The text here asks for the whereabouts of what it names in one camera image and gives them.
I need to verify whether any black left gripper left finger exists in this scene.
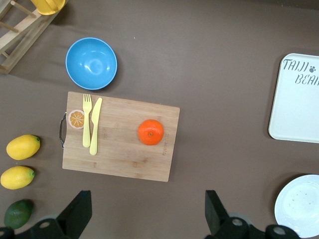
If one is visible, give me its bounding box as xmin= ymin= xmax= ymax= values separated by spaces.
xmin=29 ymin=190 xmax=93 ymax=239

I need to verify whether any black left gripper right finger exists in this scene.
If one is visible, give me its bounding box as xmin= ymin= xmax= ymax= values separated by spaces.
xmin=204 ymin=190 xmax=253 ymax=239

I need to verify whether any white round plate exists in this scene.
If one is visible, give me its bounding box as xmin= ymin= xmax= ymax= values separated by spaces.
xmin=274 ymin=174 xmax=319 ymax=239

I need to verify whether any orange mandarin fruit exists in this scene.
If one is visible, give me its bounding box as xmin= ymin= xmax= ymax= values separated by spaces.
xmin=138 ymin=119 xmax=165 ymax=146

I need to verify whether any dark green lime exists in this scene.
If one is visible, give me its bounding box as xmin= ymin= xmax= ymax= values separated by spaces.
xmin=3 ymin=199 xmax=34 ymax=230

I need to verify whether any yellow lemon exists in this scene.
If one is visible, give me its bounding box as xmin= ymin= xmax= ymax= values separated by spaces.
xmin=6 ymin=134 xmax=41 ymax=160
xmin=0 ymin=165 xmax=35 ymax=190

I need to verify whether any bamboo cutting board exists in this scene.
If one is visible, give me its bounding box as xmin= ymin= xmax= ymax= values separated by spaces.
xmin=59 ymin=91 xmax=180 ymax=182

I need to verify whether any yellow plastic knife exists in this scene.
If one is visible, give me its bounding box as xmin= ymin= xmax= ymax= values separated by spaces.
xmin=89 ymin=97 xmax=103 ymax=156

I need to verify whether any yellow plastic fork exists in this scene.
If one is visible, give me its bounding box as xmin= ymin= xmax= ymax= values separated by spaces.
xmin=82 ymin=93 xmax=92 ymax=148

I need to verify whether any toy orange slice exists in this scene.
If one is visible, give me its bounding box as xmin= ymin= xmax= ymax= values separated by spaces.
xmin=68 ymin=109 xmax=85 ymax=130

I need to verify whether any cream bear print tray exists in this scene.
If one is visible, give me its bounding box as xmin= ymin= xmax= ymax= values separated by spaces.
xmin=268 ymin=53 xmax=319 ymax=144

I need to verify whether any blue bowl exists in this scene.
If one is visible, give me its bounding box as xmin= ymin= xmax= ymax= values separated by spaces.
xmin=65 ymin=37 xmax=118 ymax=90

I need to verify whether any wooden cup rack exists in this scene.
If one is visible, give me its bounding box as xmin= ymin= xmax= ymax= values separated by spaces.
xmin=0 ymin=0 xmax=71 ymax=75

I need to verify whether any yellow plastic cup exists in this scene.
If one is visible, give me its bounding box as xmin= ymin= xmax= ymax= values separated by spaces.
xmin=30 ymin=0 xmax=66 ymax=16

